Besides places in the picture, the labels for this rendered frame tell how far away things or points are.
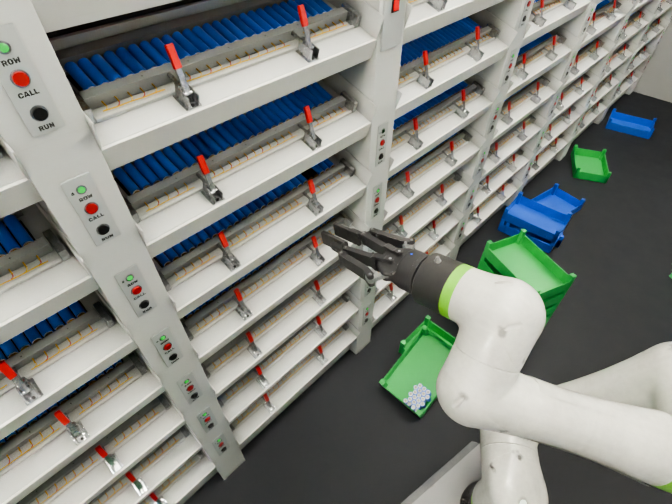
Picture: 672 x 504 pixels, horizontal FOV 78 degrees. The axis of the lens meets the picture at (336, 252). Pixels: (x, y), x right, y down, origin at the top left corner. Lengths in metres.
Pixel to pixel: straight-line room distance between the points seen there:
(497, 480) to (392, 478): 0.66
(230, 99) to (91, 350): 0.54
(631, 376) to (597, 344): 1.24
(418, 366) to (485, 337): 1.20
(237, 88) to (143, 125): 0.18
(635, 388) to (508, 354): 0.41
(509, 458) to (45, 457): 0.99
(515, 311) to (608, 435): 0.25
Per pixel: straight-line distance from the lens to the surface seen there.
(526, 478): 1.13
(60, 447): 1.11
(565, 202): 2.94
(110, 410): 1.09
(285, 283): 1.18
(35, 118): 0.65
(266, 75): 0.83
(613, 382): 1.03
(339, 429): 1.75
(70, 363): 0.94
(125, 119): 0.73
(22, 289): 0.81
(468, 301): 0.64
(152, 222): 0.83
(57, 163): 0.68
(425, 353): 1.83
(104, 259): 0.78
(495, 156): 2.10
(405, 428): 1.77
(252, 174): 0.90
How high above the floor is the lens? 1.63
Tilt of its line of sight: 46 degrees down
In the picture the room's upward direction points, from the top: straight up
